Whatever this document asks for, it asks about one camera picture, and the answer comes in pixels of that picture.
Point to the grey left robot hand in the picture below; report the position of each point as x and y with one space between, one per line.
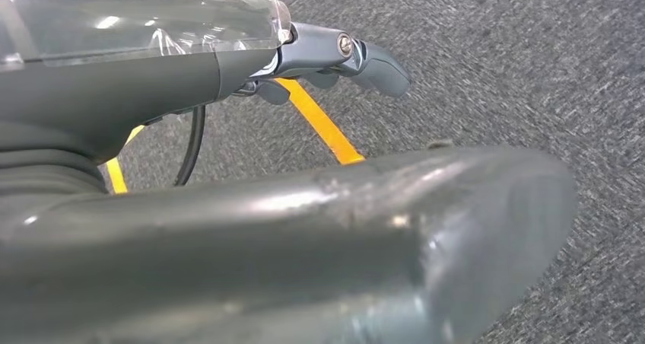
126 79

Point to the yellow floor tape square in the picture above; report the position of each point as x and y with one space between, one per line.
322 125

